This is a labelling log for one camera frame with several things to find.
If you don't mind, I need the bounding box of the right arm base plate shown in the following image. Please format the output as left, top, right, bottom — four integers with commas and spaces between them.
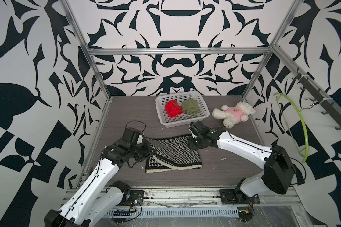
219, 189, 260, 205

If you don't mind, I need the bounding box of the red knitted scarf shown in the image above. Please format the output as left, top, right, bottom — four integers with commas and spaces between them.
165, 100, 183, 118

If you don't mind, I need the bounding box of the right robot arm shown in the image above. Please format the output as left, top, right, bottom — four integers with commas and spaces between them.
188, 121, 296, 203

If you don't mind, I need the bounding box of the black connector hub left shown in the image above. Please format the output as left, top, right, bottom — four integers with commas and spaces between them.
112, 210, 131, 218

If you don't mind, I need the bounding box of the green clothes hanger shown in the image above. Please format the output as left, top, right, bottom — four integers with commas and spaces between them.
274, 93, 310, 164

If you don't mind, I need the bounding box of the black white houndstooth scarf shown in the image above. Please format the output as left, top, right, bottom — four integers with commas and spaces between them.
145, 135, 203, 174

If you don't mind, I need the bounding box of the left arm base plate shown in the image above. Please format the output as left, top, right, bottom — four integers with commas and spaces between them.
125, 190, 145, 206

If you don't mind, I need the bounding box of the white plastic basket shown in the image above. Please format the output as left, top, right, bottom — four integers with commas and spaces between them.
155, 91, 210, 128

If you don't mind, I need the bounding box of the white teddy bear pink shirt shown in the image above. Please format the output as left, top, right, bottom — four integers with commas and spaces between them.
212, 101, 256, 128

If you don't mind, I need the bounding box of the green knitted scarf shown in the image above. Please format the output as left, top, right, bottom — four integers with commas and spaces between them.
181, 99, 199, 115

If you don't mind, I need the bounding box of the black connector hub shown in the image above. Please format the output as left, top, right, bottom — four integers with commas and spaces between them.
238, 210, 254, 223
112, 210, 131, 218

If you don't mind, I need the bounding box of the white slotted cable duct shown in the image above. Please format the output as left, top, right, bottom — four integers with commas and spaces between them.
104, 207, 239, 218

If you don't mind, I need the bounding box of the black connector hub right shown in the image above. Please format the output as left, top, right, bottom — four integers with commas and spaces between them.
238, 210, 254, 223

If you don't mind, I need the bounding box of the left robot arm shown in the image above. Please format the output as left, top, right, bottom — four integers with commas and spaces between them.
44, 128, 156, 227

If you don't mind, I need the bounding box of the grey wall hook rail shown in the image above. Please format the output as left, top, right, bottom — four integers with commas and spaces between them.
293, 67, 341, 131

